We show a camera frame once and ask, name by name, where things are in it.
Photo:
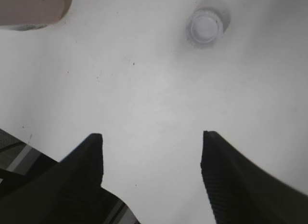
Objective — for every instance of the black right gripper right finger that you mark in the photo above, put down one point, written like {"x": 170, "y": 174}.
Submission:
{"x": 240, "y": 192}

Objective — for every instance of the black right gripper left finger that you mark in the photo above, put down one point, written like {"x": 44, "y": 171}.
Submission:
{"x": 64, "y": 192}

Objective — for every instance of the white bottle cap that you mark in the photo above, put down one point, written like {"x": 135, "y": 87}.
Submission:
{"x": 204, "y": 29}

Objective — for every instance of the pink label tea bottle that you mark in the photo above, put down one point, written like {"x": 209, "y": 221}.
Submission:
{"x": 24, "y": 15}

